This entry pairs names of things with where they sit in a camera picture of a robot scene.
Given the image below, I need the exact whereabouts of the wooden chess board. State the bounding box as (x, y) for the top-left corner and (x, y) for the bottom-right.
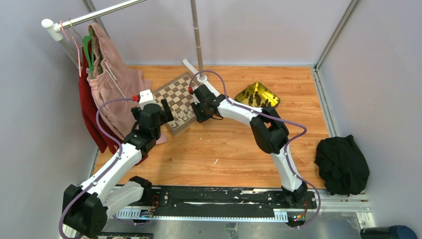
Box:
(153, 72), (197, 136)

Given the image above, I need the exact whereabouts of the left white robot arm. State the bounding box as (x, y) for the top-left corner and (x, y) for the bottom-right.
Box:
(59, 95), (174, 239)

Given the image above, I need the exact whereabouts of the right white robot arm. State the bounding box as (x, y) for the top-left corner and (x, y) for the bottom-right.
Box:
(188, 84), (308, 208)

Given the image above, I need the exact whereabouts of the red hanging garment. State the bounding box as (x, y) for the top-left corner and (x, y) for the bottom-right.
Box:
(78, 52), (137, 154)

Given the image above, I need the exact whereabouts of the yellow metal tin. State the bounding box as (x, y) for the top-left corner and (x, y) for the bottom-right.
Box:
(234, 81), (281, 108)

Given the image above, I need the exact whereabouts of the pink hanging garment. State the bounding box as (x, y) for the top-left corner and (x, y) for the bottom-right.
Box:
(87, 23), (152, 140)

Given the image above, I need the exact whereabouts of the green clothes hanger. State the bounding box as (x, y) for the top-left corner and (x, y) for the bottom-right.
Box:
(82, 27), (103, 79)

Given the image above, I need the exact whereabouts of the pink clothes hanger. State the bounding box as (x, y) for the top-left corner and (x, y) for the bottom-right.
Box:
(59, 20), (83, 78)

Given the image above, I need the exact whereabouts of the white clothes rack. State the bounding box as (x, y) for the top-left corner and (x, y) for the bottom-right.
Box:
(41, 0), (220, 96)

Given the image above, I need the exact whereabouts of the black crumpled cloth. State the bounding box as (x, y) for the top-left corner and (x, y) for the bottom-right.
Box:
(315, 134), (370, 195)

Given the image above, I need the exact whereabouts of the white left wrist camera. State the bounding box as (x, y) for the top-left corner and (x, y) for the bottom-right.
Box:
(138, 89), (156, 109)

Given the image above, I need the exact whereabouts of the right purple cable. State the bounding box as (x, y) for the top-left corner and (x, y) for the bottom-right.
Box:
(189, 70), (322, 229)

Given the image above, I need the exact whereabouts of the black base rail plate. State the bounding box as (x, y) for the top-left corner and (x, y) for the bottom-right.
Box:
(120, 185), (318, 219)

